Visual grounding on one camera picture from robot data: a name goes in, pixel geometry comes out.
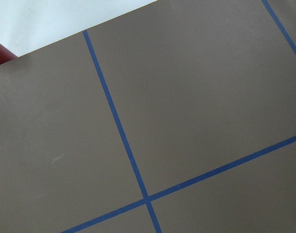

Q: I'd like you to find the red fire extinguisher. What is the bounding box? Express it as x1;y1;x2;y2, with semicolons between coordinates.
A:
0;44;17;65

